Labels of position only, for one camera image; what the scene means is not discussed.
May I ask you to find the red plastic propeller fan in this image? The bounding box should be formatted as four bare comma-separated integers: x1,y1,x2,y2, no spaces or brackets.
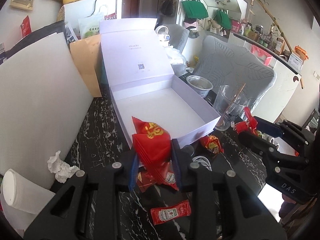
233,107,258,135

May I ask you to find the dark red tea packet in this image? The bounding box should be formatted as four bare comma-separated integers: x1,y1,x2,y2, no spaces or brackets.
137,171,156,193

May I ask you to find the red triangular candy pouch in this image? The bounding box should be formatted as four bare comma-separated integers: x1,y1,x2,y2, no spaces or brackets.
132,116,171,184

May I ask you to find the ketchup packet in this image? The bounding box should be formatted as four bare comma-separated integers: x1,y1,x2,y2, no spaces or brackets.
150,200,191,225
161,162,179,191

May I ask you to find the white usb cable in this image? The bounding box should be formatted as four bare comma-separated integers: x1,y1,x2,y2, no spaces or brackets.
192,155,213,172

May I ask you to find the red orange snack packet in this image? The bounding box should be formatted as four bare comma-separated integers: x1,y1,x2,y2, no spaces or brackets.
200,135,224,154

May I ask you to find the copper spoon in cup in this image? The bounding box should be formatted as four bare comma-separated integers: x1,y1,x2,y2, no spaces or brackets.
216,83,247,128

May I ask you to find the clear glass cup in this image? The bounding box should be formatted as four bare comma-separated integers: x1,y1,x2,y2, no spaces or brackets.
213,84,249,132

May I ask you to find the small steel bowl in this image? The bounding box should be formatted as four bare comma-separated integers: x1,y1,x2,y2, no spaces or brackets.
186,75,213,98

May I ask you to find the crumpled white tissue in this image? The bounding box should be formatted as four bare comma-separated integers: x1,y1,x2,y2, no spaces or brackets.
47,151,80,184

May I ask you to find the white open gift box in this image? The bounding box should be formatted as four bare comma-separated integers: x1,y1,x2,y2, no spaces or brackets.
99,18,220,147

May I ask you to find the grey leaf pattern chair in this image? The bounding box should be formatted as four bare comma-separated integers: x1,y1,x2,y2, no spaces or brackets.
193,36,277,110

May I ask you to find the clear plastic bag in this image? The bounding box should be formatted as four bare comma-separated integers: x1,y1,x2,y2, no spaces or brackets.
165,46,187,77

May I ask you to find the white foam board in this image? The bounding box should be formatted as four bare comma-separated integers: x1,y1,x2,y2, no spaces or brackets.
1,33,93,189

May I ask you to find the white small kettle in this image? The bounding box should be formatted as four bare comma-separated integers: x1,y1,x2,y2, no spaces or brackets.
155,25,170,42

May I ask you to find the white paper towel roll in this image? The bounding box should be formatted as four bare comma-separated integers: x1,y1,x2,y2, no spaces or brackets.
1,169,55,231

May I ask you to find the brown paper envelope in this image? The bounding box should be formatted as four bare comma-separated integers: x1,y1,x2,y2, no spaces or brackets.
69,35,102,98

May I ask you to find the green tote bag left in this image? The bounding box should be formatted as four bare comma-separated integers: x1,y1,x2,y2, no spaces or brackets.
182,0,208,20

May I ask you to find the dark hanging handbag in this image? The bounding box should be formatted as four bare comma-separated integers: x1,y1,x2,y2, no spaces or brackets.
159,0,175,16

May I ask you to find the green snack bag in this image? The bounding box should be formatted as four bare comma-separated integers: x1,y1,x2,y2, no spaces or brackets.
78,14,104,39

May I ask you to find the brown entrance door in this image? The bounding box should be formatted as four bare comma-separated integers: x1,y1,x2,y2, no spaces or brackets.
121,0,140,18

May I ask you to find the white mini fridge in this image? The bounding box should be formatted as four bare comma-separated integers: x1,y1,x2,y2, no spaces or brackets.
63,0,123,30

